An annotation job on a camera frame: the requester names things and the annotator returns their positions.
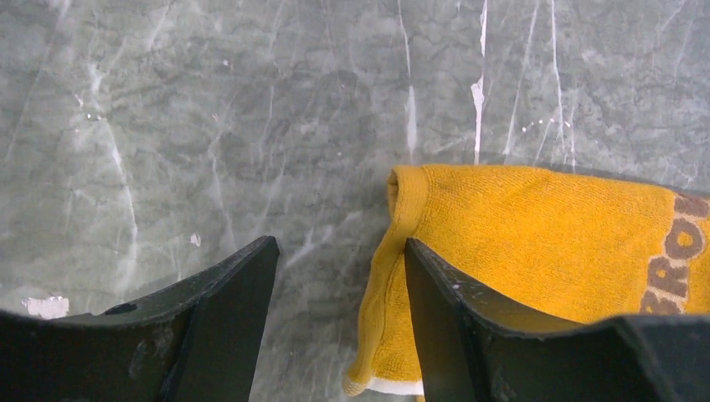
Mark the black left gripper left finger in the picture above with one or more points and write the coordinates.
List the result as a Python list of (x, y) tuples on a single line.
[(195, 340)]

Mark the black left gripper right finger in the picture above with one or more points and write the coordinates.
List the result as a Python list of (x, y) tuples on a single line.
[(475, 344)]

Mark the yellow grey patterned towel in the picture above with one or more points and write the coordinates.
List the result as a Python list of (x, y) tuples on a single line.
[(577, 247)]

